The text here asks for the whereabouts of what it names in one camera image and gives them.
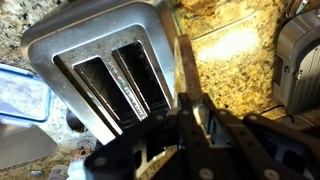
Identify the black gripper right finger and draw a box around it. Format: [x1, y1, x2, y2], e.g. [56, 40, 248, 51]
[199, 93, 320, 180]

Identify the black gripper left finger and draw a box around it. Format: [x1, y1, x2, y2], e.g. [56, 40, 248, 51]
[83, 92, 214, 180]

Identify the stainless steel two-slot toaster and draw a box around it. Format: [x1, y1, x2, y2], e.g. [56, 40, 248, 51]
[19, 0, 181, 146]

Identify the black panini press grill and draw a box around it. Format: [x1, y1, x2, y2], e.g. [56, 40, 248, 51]
[271, 8, 320, 116]

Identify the white bottle with logo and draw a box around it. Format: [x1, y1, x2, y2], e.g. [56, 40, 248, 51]
[68, 133, 101, 180]

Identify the stainless steel sink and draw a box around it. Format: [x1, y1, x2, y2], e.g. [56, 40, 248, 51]
[0, 123, 60, 171]

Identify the blue-rimmed clear plastic lid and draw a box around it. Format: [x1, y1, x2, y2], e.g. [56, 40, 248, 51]
[0, 63, 54, 126]

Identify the black power plug cord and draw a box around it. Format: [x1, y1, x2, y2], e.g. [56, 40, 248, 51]
[259, 103, 294, 118]

